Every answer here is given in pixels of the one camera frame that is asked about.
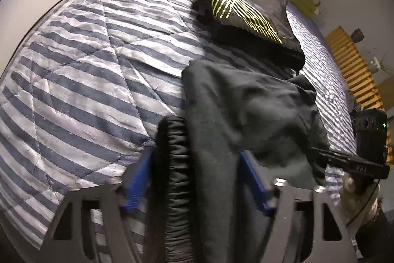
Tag small grey object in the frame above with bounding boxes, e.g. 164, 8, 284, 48
350, 28, 366, 42

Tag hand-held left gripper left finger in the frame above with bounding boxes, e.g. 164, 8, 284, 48
37, 147, 156, 263

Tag person's right hand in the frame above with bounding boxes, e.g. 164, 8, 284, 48
340, 175, 380, 220

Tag blue white striped blanket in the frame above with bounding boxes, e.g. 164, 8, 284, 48
0, 0, 359, 263

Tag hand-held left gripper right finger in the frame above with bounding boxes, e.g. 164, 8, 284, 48
239, 150, 359, 263

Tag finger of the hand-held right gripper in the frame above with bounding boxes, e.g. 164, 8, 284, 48
311, 146, 390, 180

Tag person's right forearm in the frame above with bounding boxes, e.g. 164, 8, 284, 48
354, 197, 394, 263

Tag dark grey pants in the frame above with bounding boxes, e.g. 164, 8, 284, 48
155, 60, 331, 263

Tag wooden slatted headboard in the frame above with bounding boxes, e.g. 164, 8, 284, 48
326, 26, 394, 165

